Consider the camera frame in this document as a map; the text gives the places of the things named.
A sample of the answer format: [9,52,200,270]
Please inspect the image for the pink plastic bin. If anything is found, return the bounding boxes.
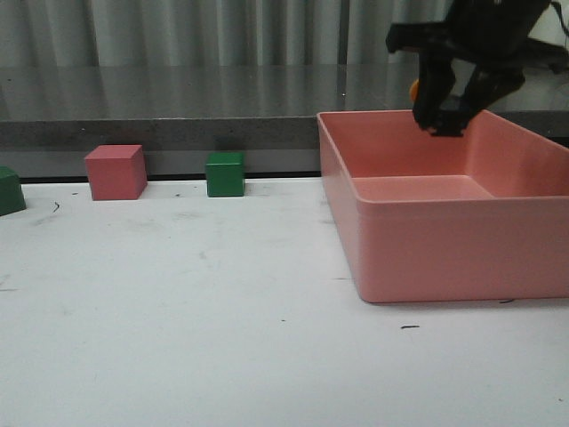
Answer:
[317,110,568,303]

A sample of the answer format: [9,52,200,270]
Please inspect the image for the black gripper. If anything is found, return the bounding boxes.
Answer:
[386,0,549,137]

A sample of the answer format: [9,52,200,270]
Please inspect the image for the yellow push button switch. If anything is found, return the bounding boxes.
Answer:
[409,79,469,112]

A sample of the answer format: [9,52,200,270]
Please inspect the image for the pink cube block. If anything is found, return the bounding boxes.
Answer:
[84,144,148,201]

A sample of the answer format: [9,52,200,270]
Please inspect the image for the green block at left edge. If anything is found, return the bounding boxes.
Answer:
[0,165,27,216]

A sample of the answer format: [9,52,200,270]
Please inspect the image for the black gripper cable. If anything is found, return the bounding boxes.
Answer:
[522,0,569,75]

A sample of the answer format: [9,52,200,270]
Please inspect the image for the green cube block centre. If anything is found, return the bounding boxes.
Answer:
[205,152,244,197]

